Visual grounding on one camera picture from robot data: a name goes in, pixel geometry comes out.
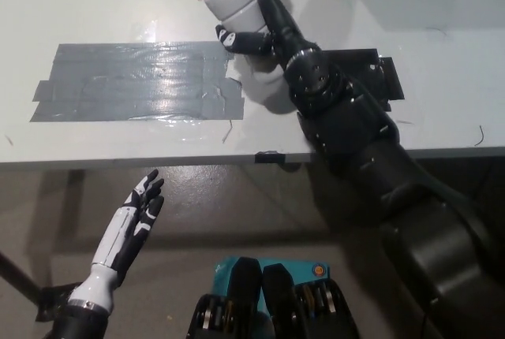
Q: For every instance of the black teal robot torso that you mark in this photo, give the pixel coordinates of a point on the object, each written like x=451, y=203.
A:
x=272, y=299

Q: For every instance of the black tape square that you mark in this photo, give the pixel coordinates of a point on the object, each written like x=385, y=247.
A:
x=390, y=79

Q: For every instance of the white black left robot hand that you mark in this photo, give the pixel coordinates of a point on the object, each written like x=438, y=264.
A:
x=118, y=236

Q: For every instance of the black metal rod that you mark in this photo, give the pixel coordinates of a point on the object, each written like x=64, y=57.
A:
x=19, y=276

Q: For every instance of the grey duct tape patch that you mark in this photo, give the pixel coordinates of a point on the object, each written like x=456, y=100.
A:
x=138, y=83

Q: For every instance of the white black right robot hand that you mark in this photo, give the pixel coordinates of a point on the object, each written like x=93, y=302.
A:
x=252, y=42

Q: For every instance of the small black tape piece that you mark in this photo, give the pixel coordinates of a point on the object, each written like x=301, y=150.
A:
x=269, y=156

